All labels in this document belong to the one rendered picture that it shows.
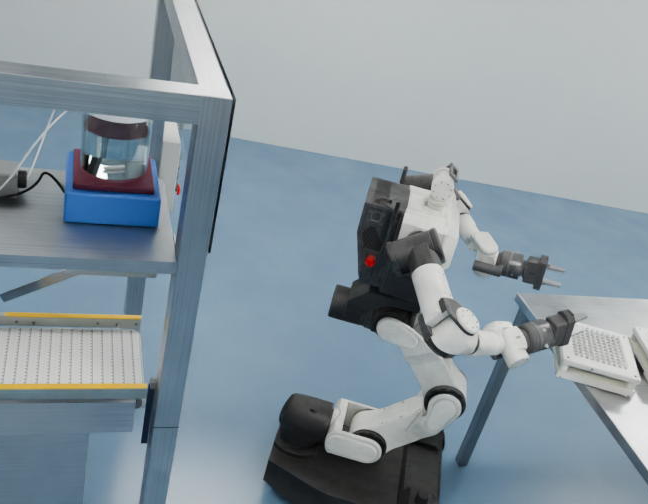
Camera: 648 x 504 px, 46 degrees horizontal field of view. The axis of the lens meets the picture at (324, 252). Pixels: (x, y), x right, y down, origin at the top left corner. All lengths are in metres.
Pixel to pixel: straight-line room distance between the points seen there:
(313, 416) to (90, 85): 1.69
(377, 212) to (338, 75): 3.25
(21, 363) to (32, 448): 0.22
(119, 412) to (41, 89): 0.85
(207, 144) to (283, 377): 2.09
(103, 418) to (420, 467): 1.39
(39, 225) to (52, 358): 0.45
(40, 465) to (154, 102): 1.07
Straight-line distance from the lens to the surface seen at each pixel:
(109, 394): 1.93
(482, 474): 3.37
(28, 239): 1.67
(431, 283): 2.06
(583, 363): 2.53
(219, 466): 3.04
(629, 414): 2.55
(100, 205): 1.71
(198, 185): 1.55
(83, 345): 2.09
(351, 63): 5.46
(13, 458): 2.14
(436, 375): 2.63
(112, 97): 1.46
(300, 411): 2.82
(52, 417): 1.98
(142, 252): 1.65
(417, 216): 2.28
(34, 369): 2.02
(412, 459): 3.01
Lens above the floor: 2.21
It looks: 30 degrees down
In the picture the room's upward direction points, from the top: 14 degrees clockwise
